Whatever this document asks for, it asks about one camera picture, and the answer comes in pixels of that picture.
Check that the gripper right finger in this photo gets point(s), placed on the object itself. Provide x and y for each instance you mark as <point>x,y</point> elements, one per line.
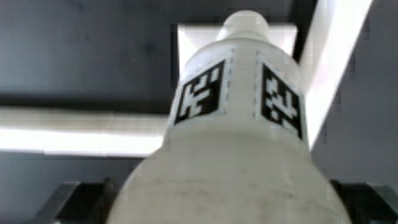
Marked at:
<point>371,201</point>

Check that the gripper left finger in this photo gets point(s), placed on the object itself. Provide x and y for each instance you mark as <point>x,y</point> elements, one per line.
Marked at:
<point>79,204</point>

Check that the white lamp bulb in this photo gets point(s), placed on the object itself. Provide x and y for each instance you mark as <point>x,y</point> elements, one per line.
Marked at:
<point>230,175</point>

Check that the white lamp base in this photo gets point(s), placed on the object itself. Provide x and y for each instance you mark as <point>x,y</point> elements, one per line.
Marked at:
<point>197,40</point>

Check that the white front wall bar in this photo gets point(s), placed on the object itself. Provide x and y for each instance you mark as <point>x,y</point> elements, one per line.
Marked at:
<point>65,132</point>

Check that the white right wall block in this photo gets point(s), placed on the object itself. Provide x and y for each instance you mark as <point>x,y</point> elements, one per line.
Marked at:
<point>337,25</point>

